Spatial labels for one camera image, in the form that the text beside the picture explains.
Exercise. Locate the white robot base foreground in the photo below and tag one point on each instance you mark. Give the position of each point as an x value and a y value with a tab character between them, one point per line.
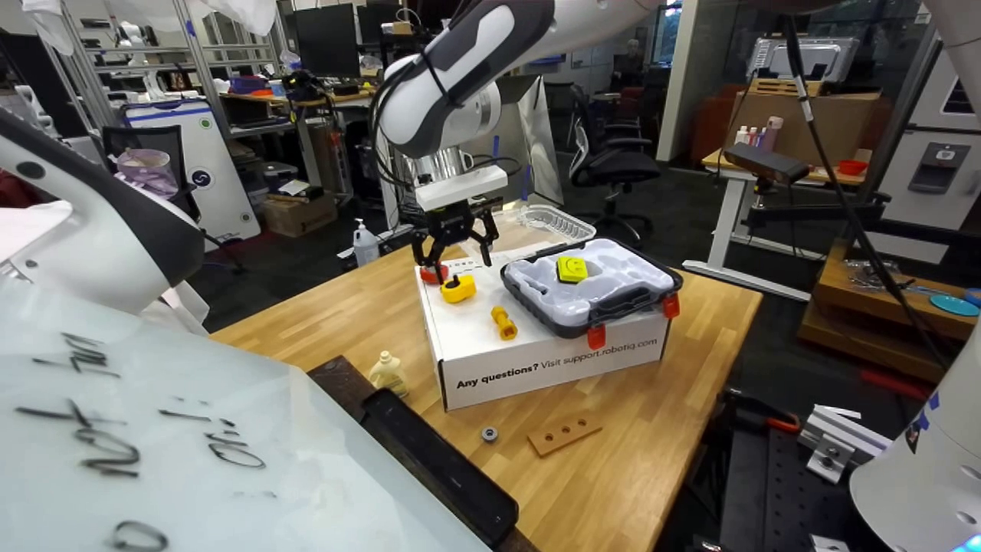
113	246

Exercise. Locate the wooden block with holes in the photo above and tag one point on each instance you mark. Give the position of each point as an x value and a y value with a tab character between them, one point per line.
563	435

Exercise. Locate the yellow toy dumbbell bolt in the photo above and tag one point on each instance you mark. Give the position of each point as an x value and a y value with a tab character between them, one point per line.
503	325

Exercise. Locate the yellow toy tape measure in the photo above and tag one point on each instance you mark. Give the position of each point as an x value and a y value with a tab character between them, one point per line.
458	291

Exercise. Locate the red toy piece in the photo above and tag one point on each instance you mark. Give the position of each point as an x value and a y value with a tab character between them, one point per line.
433	275

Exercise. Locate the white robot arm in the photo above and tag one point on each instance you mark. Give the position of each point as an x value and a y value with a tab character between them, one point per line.
444	95

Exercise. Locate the white whiteboard panel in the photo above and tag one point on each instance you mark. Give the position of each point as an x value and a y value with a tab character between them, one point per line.
131	436

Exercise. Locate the clear plastic container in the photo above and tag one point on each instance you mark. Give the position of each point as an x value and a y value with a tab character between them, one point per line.
537	226

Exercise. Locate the small grey metal nut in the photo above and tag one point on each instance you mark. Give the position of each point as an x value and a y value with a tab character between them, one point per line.
488	435

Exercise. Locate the cream plastic toy peg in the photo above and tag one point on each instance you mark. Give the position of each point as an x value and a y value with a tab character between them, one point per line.
386	374

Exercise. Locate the grey tool case tray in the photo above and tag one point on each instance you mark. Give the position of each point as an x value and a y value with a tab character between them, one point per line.
620	285

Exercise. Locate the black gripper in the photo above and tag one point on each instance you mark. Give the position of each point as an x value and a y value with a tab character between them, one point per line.
433	232

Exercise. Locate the yellow smiley sponge block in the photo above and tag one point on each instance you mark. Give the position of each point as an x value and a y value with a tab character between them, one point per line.
572	272

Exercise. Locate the white cardboard box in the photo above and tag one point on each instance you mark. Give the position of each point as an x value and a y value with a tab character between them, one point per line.
475	367

